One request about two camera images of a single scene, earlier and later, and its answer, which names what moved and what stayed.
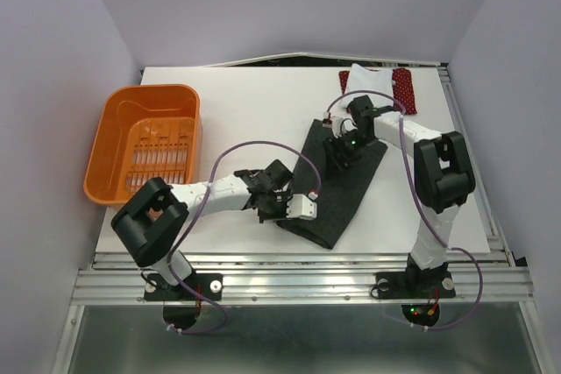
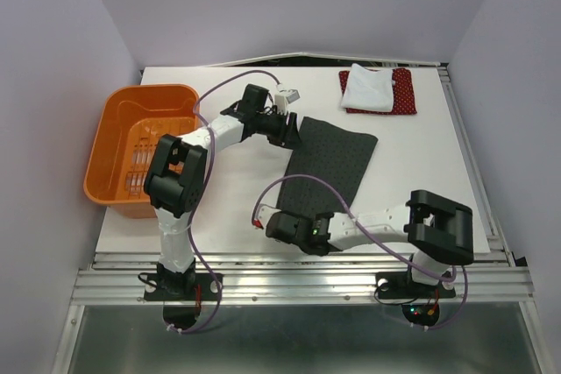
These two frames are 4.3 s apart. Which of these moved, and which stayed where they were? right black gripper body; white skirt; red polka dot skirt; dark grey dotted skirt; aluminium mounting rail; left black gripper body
Moved: left black gripper body; right black gripper body
Stayed: red polka dot skirt; white skirt; aluminium mounting rail; dark grey dotted skirt
